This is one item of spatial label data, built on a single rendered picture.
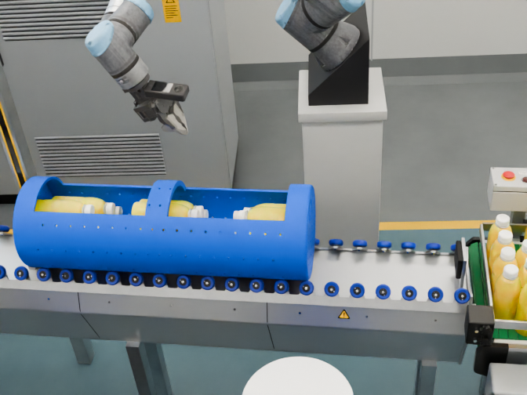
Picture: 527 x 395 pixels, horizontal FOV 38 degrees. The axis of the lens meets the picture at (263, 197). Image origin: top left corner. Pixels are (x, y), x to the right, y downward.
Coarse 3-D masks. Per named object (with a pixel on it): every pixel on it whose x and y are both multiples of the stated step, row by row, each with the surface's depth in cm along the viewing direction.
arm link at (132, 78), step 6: (138, 60) 200; (138, 66) 199; (144, 66) 202; (132, 72) 199; (138, 72) 200; (144, 72) 201; (114, 78) 201; (120, 78) 199; (126, 78) 199; (132, 78) 199; (138, 78) 200; (120, 84) 201; (126, 84) 200; (132, 84) 200
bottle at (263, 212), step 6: (246, 210) 223; (252, 210) 221; (258, 210) 220; (264, 210) 220; (270, 210) 220; (276, 210) 220; (282, 210) 220; (246, 216) 222; (252, 216) 220; (258, 216) 219; (264, 216) 219; (270, 216) 219; (276, 216) 219; (282, 216) 218
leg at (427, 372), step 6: (420, 366) 246; (426, 366) 241; (432, 366) 241; (420, 372) 245; (426, 372) 243; (432, 372) 243; (420, 378) 246; (426, 378) 245; (432, 378) 245; (420, 384) 247; (426, 384) 247; (432, 384) 247; (420, 390) 249; (426, 390) 249; (432, 390) 249
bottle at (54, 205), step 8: (40, 200) 232; (48, 200) 231; (56, 200) 231; (64, 200) 231; (72, 200) 230; (40, 208) 229; (48, 208) 229; (56, 208) 229; (64, 208) 228; (72, 208) 228; (80, 208) 229
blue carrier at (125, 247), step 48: (48, 192) 245; (96, 192) 244; (144, 192) 241; (192, 192) 239; (240, 192) 236; (288, 192) 218; (48, 240) 223; (96, 240) 220; (144, 240) 218; (192, 240) 216; (240, 240) 214; (288, 240) 212
